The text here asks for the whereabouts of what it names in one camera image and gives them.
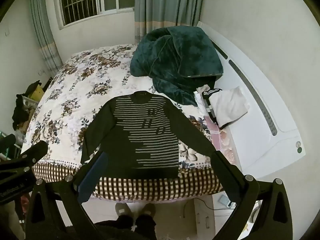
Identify black white striped garment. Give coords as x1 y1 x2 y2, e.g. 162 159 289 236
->
196 85 223 130

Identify person's black pants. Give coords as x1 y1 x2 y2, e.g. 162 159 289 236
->
95 214 158 240

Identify person's left grey shoe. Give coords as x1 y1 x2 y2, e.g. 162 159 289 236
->
115 202 135 217

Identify person's right grey shoe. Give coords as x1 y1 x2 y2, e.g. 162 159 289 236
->
141 202 157 217

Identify white bed headboard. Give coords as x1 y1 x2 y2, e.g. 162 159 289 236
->
196 21 307 175

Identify white folded garment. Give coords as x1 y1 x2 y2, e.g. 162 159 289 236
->
209 86 250 128

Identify yellow cardboard box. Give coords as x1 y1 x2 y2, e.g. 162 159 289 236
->
29 85 45 100

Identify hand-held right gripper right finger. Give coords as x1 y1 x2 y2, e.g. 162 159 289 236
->
211 151 293 240

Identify white power strip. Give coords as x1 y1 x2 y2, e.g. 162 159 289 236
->
217 195 232 208

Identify dark striped sweater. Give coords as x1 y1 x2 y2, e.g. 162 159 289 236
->
80 91 218 179

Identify teal plush blanket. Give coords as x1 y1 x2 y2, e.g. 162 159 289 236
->
130 26 224 107

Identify floral bed quilt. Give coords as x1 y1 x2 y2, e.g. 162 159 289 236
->
21 44 222 178

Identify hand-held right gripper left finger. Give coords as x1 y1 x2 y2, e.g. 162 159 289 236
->
25 150 109 240

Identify person's grey shoe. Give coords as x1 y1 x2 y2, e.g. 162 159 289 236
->
115 202 135 217
141 202 157 217

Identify brown checkered bed sheet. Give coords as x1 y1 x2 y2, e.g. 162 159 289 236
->
32 164 223 202

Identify pink floral pillow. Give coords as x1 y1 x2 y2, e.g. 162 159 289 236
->
204 116 237 165

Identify black floor cable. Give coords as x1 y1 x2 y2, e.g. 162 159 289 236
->
184 197 237 218

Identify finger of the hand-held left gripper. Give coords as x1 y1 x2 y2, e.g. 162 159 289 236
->
0 134 17 153
0 140 48 174

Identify barred window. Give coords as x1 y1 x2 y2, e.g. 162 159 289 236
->
58 0 137 27

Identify grey-green curtain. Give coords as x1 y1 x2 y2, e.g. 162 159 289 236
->
134 0 207 45
26 0 64 77

